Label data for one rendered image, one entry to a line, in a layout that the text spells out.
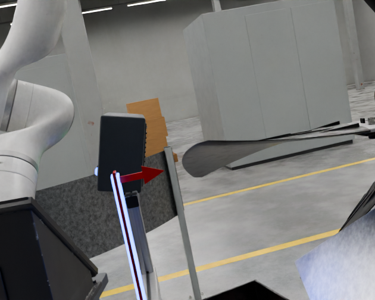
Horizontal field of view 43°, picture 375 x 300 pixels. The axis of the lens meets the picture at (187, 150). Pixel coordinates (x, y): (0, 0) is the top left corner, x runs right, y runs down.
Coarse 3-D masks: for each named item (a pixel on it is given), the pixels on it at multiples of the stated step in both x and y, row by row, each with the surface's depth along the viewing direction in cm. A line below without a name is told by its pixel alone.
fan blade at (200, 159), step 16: (320, 128) 65; (336, 128) 60; (352, 128) 60; (208, 144) 53; (224, 144) 53; (240, 144) 54; (256, 144) 55; (272, 144) 65; (192, 160) 63; (208, 160) 65; (224, 160) 69; (192, 176) 73
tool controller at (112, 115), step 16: (112, 112) 138; (112, 128) 116; (128, 128) 117; (144, 128) 117; (112, 144) 117; (128, 144) 117; (144, 144) 119; (112, 160) 117; (128, 160) 118; (144, 160) 120
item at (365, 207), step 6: (372, 186) 77; (372, 192) 73; (366, 198) 76; (372, 198) 72; (360, 204) 78; (366, 204) 74; (372, 204) 71; (354, 210) 80; (360, 210) 75; (366, 210) 72; (354, 216) 77; (360, 216) 73; (348, 222) 79; (342, 228) 81
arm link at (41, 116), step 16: (16, 96) 102; (32, 96) 104; (48, 96) 106; (64, 96) 109; (16, 112) 102; (32, 112) 103; (48, 112) 103; (64, 112) 106; (16, 128) 105; (32, 128) 99; (48, 128) 102; (64, 128) 107; (0, 144) 94; (16, 144) 95; (32, 144) 98; (48, 144) 104; (32, 160) 96
